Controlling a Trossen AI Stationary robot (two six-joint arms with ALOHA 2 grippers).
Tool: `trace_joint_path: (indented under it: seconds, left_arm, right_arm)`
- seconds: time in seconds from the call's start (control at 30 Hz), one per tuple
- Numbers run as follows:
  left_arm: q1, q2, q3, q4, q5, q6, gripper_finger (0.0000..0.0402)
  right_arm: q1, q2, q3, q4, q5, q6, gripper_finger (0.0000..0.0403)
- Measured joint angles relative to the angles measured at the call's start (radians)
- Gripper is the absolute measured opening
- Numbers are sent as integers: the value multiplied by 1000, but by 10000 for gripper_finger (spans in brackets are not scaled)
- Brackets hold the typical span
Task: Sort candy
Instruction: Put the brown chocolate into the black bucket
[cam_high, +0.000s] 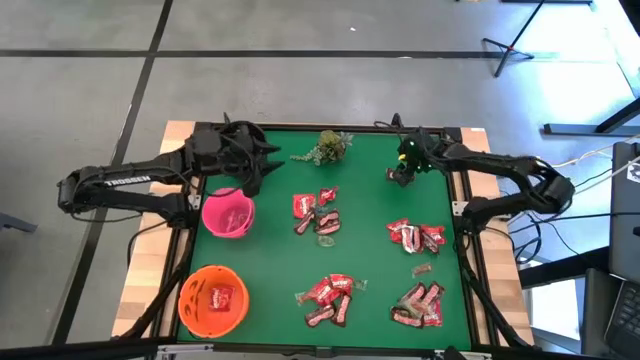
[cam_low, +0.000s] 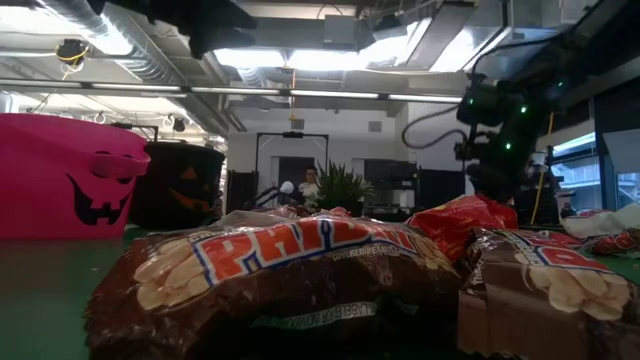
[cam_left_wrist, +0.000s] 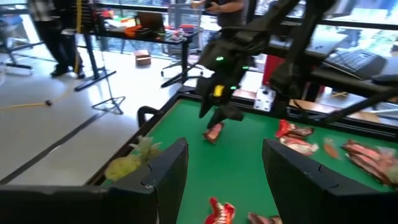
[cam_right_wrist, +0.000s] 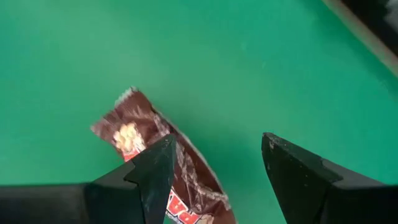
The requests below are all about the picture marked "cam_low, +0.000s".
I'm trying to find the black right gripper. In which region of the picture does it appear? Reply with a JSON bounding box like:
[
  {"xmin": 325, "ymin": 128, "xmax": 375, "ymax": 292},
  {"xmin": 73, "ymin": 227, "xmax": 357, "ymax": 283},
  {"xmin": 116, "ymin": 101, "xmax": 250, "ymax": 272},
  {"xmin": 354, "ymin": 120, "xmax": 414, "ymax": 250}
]
[{"xmin": 453, "ymin": 139, "xmax": 535, "ymax": 202}]

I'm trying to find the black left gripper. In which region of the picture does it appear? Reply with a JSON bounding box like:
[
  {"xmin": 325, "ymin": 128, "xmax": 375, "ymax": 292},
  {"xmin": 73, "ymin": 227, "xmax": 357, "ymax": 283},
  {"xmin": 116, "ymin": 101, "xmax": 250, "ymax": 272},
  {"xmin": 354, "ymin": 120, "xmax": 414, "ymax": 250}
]
[{"xmin": 187, "ymin": 0, "xmax": 259, "ymax": 60}]

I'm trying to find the white red candy wrapper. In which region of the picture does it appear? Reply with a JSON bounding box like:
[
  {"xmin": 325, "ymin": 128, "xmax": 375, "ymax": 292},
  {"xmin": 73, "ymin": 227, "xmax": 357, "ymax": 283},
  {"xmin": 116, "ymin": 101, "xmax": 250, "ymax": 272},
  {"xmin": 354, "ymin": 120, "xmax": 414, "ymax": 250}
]
[{"xmin": 562, "ymin": 202, "xmax": 640, "ymax": 240}]

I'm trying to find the red Skittles candy pack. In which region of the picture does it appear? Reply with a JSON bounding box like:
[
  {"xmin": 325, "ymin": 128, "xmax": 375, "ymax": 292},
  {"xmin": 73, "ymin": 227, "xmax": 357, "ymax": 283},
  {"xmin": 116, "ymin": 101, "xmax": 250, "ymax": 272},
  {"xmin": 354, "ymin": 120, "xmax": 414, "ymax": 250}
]
[
  {"xmin": 319, "ymin": 205, "xmax": 354, "ymax": 219},
  {"xmin": 582, "ymin": 228, "xmax": 640, "ymax": 256},
  {"xmin": 407, "ymin": 193, "xmax": 519, "ymax": 264}
]

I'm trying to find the clear gummy candy wrapper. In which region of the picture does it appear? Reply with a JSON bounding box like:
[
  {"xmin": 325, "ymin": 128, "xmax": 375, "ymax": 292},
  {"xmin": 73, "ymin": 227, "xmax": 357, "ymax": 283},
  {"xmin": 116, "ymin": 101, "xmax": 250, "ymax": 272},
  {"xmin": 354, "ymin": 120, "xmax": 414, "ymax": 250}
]
[{"xmin": 214, "ymin": 208, "xmax": 301, "ymax": 229}]

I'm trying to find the black cabinet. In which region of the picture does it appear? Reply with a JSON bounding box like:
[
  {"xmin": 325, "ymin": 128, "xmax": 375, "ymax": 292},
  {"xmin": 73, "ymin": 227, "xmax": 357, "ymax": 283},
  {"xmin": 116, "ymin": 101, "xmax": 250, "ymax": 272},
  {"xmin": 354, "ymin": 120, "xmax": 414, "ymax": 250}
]
[{"xmin": 418, "ymin": 168, "xmax": 466, "ymax": 211}]

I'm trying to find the linear ceiling light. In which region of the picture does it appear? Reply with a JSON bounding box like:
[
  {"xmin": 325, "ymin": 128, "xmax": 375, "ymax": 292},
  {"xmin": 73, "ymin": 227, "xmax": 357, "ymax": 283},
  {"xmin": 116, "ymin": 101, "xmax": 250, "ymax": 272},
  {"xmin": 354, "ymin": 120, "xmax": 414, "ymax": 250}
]
[{"xmin": 0, "ymin": 78, "xmax": 464, "ymax": 105}]

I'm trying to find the black shelf unit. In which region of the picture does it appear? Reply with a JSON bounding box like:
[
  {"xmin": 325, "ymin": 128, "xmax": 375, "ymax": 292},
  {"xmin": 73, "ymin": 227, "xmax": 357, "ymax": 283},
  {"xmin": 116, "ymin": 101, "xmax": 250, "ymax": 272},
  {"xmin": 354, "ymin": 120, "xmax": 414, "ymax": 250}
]
[{"xmin": 363, "ymin": 158, "xmax": 419, "ymax": 222}]

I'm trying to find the black pumpkin bucket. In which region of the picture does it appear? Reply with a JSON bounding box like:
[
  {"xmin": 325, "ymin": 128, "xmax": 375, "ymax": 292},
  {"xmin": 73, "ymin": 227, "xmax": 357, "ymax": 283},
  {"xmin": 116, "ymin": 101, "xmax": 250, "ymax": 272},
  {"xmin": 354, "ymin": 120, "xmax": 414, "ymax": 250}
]
[{"xmin": 128, "ymin": 141, "xmax": 227, "ymax": 231}]

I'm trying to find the small potted green plant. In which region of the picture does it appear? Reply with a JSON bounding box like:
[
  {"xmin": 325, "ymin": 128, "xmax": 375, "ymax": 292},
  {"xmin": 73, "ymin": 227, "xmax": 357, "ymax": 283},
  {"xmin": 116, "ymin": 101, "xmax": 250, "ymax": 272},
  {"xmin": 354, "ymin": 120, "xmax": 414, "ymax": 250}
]
[{"xmin": 304, "ymin": 160, "xmax": 375, "ymax": 219}]

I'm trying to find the black panel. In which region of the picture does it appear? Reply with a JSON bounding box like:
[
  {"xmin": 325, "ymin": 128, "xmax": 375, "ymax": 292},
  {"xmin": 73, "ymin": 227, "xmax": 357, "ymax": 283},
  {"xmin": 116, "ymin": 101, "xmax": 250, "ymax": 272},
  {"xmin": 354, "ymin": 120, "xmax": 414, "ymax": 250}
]
[{"xmin": 227, "ymin": 169, "xmax": 260, "ymax": 215}]

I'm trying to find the person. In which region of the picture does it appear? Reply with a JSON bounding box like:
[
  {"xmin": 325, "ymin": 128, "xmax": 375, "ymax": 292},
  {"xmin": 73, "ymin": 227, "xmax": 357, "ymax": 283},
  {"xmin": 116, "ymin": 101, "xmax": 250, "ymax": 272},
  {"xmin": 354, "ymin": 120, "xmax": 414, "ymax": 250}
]
[{"xmin": 298, "ymin": 165, "xmax": 321, "ymax": 201}]

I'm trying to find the pink pumpkin bucket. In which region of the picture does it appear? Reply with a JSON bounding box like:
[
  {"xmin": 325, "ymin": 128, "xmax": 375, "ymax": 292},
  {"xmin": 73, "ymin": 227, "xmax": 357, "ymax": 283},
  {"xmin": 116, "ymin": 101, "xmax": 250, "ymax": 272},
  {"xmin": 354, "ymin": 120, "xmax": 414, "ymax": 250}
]
[{"xmin": 0, "ymin": 112, "xmax": 152, "ymax": 240}]

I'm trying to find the yellow hanging cable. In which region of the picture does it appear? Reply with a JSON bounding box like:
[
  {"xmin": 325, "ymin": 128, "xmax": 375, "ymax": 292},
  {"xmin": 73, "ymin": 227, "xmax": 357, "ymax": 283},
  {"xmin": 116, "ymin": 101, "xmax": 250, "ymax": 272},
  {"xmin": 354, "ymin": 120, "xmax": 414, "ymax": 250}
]
[{"xmin": 529, "ymin": 112, "xmax": 556, "ymax": 226}]

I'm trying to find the silver spiral air duct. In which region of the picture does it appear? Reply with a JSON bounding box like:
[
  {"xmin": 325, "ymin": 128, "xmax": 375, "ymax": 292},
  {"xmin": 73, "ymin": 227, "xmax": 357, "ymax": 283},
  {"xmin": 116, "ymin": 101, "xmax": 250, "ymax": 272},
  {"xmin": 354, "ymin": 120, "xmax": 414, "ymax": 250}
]
[{"xmin": 42, "ymin": 0, "xmax": 234, "ymax": 136}]

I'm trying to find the background black rig frame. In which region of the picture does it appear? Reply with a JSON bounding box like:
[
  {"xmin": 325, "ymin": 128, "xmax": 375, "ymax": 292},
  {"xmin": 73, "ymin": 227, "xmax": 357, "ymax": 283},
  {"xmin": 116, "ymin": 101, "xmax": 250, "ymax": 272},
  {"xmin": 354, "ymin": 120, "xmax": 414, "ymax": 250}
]
[{"xmin": 254, "ymin": 131, "xmax": 331, "ymax": 211}]

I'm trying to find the rectangular metal air duct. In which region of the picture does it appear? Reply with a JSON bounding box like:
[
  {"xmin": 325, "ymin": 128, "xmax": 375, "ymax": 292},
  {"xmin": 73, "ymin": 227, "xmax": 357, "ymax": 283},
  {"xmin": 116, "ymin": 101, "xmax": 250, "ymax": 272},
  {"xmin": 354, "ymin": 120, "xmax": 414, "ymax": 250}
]
[{"xmin": 407, "ymin": 0, "xmax": 566, "ymax": 74}]

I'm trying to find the yellow cable reel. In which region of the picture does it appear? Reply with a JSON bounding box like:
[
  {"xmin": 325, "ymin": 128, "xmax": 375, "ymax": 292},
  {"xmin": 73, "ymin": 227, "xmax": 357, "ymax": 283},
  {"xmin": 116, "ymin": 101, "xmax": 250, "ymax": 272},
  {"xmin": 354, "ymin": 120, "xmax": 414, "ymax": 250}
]
[{"xmin": 54, "ymin": 38, "xmax": 92, "ymax": 67}]

